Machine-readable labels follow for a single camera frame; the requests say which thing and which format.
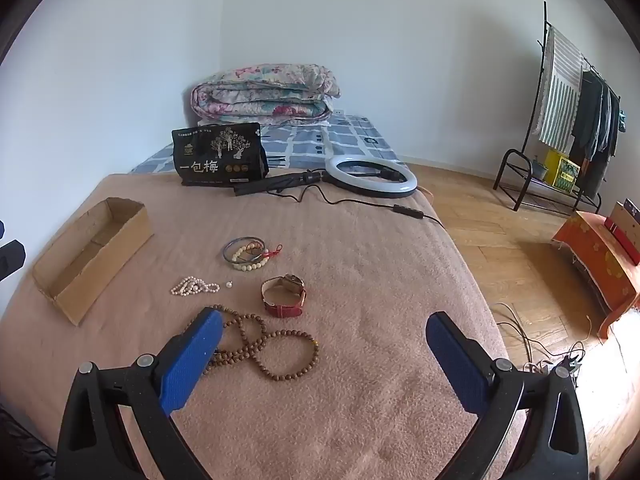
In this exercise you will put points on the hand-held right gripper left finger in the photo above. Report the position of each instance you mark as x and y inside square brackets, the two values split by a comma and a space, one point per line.
[192, 355]

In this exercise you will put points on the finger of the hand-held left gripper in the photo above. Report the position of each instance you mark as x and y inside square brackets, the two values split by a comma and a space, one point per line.
[12, 257]

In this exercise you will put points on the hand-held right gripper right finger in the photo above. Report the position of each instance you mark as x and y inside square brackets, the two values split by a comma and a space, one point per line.
[457, 360]

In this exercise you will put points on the cardboard box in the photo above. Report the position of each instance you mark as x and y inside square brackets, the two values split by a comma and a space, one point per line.
[75, 285]

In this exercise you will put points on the blue bangle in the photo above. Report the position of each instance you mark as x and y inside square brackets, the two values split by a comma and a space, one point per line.
[226, 255]

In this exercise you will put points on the orange gift boxes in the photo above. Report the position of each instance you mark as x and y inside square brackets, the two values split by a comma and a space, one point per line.
[595, 255]

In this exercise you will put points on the black folded tripod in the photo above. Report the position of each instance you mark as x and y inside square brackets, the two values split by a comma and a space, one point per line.
[270, 183]

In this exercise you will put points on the person's dark patterned clothing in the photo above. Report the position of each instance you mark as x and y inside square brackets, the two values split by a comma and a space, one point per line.
[20, 450]

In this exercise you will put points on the black box with gold text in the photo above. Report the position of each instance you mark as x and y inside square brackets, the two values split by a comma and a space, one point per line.
[220, 160]

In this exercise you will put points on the small grey pot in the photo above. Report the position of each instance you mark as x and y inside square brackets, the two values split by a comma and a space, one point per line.
[540, 169]

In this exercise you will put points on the red and brown gift box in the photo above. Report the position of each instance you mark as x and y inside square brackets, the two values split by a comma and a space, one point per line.
[622, 232]

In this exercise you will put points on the yellow box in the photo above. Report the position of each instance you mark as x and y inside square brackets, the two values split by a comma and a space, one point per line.
[562, 170]

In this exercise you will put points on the black metal clothes rack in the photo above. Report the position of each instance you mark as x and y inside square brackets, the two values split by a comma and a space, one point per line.
[516, 150]

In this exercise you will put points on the blue checked bed sheet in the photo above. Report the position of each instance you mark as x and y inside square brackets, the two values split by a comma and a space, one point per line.
[310, 145]

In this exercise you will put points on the folded floral quilt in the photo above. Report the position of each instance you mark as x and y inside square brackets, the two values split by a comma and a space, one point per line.
[265, 95]

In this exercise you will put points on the dark hanging clothes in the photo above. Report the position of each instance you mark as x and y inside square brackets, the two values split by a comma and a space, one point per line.
[592, 115]

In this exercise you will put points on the striped towel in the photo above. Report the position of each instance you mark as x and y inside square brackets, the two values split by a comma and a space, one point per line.
[560, 90]

